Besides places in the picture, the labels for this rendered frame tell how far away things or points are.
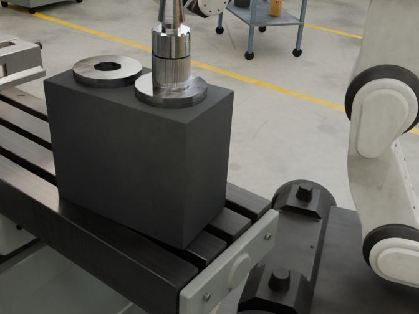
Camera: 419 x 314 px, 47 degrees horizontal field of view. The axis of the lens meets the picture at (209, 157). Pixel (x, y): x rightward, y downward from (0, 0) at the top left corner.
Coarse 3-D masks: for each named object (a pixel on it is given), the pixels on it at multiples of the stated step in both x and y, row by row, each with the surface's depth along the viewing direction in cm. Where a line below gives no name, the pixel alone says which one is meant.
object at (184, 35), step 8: (160, 24) 57; (152, 32) 55; (160, 32) 54; (168, 32) 54; (176, 32) 54; (184, 32) 54; (160, 40) 54; (168, 40) 54; (176, 40) 54; (184, 40) 54
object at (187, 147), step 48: (48, 96) 62; (96, 96) 58; (144, 96) 56; (192, 96) 56; (96, 144) 62; (144, 144) 57; (192, 144) 55; (96, 192) 66; (144, 192) 61; (192, 192) 59
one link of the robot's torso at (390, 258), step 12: (384, 240) 100; (396, 240) 98; (408, 240) 98; (372, 252) 101; (384, 252) 100; (396, 252) 98; (408, 252) 98; (372, 264) 103; (384, 264) 101; (396, 264) 100; (408, 264) 99; (384, 276) 103; (396, 276) 101; (408, 276) 100
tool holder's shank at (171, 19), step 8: (160, 0) 54; (168, 0) 53; (176, 0) 53; (160, 8) 54; (168, 8) 53; (176, 8) 53; (160, 16) 54; (168, 16) 53; (176, 16) 53; (184, 16) 54; (168, 24) 54; (176, 24) 54
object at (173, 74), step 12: (156, 48) 55; (168, 48) 54; (180, 48) 55; (156, 60) 56; (168, 60) 55; (180, 60) 55; (156, 72) 56; (168, 72) 56; (180, 72) 56; (156, 84) 57; (168, 84) 57; (180, 84) 57
